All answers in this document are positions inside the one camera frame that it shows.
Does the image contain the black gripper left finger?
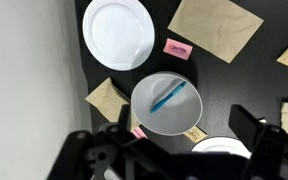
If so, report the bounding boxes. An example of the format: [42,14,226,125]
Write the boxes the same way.
[97,103,167,162]

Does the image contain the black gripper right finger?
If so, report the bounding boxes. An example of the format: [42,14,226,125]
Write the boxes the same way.
[228,104,288,162]

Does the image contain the green-blue pen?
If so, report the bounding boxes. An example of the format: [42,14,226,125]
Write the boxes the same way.
[149,80,188,114]

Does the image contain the grey bowl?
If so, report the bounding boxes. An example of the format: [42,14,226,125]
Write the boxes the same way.
[130,71,204,137]

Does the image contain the pink sweetener packet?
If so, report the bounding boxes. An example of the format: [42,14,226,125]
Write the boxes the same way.
[162,37,194,61]
[131,127,149,140]

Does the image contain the tan cloth right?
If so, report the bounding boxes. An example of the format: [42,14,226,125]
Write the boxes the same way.
[85,77,142,132]

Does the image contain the small white plate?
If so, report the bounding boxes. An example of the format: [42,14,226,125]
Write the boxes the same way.
[191,136,252,160]

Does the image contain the small tan label card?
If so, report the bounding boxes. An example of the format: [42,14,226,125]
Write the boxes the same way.
[183,125,208,144]

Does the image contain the large white plate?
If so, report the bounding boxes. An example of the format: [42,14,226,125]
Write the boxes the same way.
[82,0,156,72]

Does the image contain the flat brown paper napkin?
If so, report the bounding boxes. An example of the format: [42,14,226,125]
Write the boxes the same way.
[167,0,264,64]

